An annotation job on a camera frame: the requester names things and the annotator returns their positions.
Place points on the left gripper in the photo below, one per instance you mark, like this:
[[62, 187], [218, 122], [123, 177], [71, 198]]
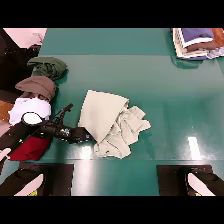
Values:
[[75, 134]]

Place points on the cream shirt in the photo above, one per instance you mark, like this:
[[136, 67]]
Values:
[[103, 116]]

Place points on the red garment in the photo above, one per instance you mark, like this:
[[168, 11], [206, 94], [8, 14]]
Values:
[[31, 148]]

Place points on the white garment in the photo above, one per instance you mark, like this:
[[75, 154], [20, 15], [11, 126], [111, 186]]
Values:
[[181, 46], [31, 106]]

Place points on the grey-brown garment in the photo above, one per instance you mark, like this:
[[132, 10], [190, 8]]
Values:
[[36, 85]]

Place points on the dark green garment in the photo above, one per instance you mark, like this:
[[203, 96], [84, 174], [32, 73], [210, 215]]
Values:
[[48, 66]]

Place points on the purple garment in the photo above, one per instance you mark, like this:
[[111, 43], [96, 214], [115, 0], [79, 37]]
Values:
[[196, 34]]

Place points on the pale lilac garment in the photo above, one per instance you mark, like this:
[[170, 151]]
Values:
[[216, 53]]

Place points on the orange-brown garment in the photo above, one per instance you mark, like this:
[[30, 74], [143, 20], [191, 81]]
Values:
[[215, 39]]

